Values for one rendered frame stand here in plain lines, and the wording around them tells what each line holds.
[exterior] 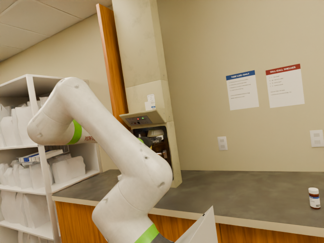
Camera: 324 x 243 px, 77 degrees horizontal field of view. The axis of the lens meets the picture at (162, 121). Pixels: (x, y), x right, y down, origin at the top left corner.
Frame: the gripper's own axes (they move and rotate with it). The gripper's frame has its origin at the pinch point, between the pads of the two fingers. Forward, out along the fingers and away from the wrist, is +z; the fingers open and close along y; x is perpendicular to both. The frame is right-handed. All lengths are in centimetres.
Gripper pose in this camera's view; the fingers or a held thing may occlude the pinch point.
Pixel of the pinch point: (159, 138)
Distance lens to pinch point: 141.6
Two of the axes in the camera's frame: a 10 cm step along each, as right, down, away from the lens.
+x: 1.4, 9.9, 0.4
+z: 4.8, -1.0, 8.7
